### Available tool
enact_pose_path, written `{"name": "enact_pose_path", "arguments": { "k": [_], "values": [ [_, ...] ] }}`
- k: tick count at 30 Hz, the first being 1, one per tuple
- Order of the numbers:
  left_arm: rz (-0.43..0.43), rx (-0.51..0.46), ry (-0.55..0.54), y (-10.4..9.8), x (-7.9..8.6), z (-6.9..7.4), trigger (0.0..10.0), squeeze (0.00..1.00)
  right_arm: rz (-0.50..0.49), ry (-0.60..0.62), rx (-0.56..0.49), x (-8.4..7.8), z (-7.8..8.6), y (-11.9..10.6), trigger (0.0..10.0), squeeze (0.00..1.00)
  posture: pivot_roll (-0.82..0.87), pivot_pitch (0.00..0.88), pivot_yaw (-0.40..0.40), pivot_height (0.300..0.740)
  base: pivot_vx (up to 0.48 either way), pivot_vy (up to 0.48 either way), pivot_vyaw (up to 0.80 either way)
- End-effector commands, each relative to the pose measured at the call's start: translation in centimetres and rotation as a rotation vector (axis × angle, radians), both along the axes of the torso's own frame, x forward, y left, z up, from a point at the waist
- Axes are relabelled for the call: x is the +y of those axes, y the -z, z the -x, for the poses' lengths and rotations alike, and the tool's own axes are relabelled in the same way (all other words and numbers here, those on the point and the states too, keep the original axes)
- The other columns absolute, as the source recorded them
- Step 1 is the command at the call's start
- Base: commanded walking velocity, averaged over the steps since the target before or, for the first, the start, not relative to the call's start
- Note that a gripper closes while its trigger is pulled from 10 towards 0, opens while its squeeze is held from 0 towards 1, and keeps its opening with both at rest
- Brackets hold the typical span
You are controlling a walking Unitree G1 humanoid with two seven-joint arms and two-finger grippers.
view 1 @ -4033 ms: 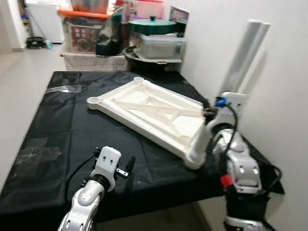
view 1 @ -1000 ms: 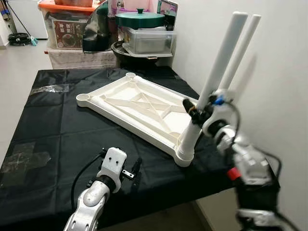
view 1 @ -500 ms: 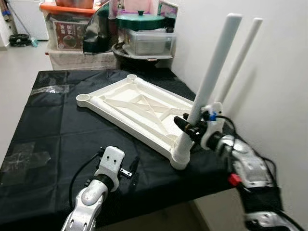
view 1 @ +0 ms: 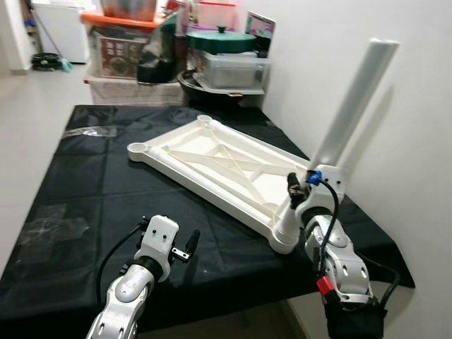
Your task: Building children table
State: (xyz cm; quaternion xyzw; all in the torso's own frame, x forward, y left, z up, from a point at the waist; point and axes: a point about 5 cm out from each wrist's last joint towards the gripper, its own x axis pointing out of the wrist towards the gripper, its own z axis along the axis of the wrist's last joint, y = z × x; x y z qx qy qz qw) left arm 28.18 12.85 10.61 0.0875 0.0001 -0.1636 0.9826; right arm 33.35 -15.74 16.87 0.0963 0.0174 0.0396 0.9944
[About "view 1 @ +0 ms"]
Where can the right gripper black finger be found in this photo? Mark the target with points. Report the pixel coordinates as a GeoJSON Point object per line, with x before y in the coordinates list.
{"type": "Point", "coordinates": [293, 191]}

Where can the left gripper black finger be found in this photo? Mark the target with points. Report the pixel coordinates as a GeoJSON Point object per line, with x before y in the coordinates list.
{"type": "Point", "coordinates": [145, 222]}
{"type": "Point", "coordinates": [193, 241]}

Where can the red tag on right arm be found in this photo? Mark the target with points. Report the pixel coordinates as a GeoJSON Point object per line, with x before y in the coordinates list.
{"type": "Point", "coordinates": [325, 286]}

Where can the white plastic children table top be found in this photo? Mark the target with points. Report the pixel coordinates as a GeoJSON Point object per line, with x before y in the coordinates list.
{"type": "Point", "coordinates": [212, 166]}

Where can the black tablecloth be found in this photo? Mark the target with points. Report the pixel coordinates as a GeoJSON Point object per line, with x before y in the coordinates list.
{"type": "Point", "coordinates": [141, 212]}

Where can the clear tape strip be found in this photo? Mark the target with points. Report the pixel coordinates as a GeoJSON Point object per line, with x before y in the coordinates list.
{"type": "Point", "coordinates": [92, 131]}

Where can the silver robot leg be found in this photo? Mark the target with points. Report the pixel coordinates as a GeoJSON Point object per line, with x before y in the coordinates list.
{"type": "Point", "coordinates": [353, 321]}

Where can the beige cloth-covered bench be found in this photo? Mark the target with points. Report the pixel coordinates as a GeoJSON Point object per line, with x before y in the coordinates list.
{"type": "Point", "coordinates": [131, 92]}

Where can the clear plastic storage box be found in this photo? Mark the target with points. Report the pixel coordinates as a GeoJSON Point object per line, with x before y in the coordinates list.
{"type": "Point", "coordinates": [233, 70]}

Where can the black wok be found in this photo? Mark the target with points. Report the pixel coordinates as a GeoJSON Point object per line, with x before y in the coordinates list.
{"type": "Point", "coordinates": [192, 90]}

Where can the black shiny bag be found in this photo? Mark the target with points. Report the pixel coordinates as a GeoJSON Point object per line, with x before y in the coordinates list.
{"type": "Point", "coordinates": [155, 63]}

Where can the colourful printed carton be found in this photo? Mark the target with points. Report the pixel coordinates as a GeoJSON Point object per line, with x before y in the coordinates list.
{"type": "Point", "coordinates": [261, 28]}

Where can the clear storage box orange lid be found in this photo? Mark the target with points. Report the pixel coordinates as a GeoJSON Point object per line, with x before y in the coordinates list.
{"type": "Point", "coordinates": [116, 53]}

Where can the mop with green head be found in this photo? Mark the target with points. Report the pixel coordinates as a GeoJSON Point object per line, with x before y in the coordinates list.
{"type": "Point", "coordinates": [65, 66]}

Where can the white cabinet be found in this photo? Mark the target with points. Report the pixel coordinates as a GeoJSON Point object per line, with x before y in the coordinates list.
{"type": "Point", "coordinates": [63, 28]}

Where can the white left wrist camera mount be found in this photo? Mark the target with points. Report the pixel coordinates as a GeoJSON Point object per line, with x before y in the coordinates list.
{"type": "Point", "coordinates": [157, 240]}

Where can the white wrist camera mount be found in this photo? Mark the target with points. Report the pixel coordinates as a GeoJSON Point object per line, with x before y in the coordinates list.
{"type": "Point", "coordinates": [328, 187]}
{"type": "Point", "coordinates": [157, 240]}

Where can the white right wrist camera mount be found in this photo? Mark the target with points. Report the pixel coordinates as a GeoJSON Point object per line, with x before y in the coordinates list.
{"type": "Point", "coordinates": [328, 187]}

